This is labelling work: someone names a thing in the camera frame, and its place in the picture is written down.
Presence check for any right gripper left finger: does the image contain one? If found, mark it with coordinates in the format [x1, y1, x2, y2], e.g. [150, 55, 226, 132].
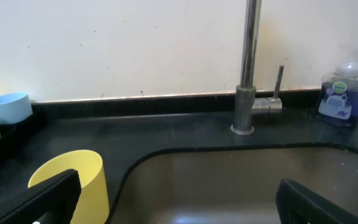
[0, 169, 82, 224]

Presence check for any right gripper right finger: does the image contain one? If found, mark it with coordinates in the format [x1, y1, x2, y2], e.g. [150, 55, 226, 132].
[275, 179, 358, 224]

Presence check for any yellow cup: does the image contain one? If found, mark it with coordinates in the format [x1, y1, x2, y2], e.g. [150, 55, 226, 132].
[28, 149, 110, 224]

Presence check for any black tray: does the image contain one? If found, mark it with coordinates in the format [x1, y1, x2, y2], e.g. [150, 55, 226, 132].
[0, 105, 47, 164]

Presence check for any steel sink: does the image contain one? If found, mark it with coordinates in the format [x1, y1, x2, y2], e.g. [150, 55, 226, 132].
[107, 142, 358, 224]

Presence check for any blue cup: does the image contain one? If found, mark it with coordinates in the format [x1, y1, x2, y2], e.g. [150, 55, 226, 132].
[0, 91, 34, 125]

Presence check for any blue soap bottle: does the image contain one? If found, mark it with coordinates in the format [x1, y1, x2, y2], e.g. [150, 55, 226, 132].
[315, 58, 358, 127]

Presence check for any steel tap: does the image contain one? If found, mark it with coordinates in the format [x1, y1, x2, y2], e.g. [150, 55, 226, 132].
[230, 0, 285, 135]

